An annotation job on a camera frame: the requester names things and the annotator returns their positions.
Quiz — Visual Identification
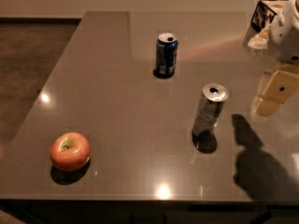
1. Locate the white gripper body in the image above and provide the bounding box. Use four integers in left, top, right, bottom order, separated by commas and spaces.
276, 63, 299, 76

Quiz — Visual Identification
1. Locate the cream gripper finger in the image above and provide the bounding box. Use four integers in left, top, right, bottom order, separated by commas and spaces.
254, 70, 299, 117

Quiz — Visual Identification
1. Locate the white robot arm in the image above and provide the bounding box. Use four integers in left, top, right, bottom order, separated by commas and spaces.
248, 0, 299, 117

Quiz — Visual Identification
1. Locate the silver redbull can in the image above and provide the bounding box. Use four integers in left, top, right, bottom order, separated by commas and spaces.
192, 83, 229, 139

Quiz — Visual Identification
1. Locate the blue soda can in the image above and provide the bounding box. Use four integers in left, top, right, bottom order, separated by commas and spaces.
154, 33, 178, 78

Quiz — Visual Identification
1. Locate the white snack bag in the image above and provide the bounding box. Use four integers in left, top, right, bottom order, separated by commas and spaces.
248, 25, 270, 49

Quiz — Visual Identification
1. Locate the red apple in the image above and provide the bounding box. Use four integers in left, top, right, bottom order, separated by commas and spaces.
50, 133, 91, 172

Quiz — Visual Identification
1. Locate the black wire basket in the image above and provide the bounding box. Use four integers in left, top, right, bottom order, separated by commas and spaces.
250, 0, 287, 33

